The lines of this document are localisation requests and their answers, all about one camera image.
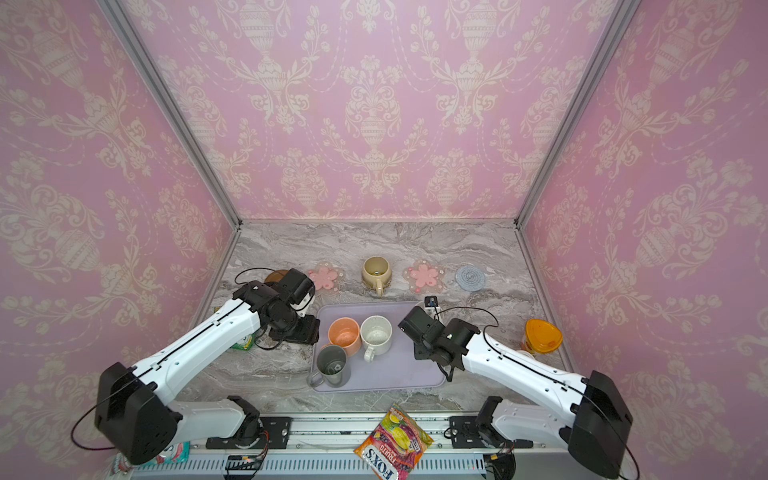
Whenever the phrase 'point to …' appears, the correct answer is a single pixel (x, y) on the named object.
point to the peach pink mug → (346, 333)
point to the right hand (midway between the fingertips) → (428, 342)
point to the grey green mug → (332, 367)
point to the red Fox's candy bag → (395, 446)
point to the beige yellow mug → (377, 271)
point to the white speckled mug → (376, 333)
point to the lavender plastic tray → (397, 369)
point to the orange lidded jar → (542, 336)
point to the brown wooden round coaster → (275, 277)
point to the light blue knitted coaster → (470, 278)
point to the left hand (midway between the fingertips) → (310, 339)
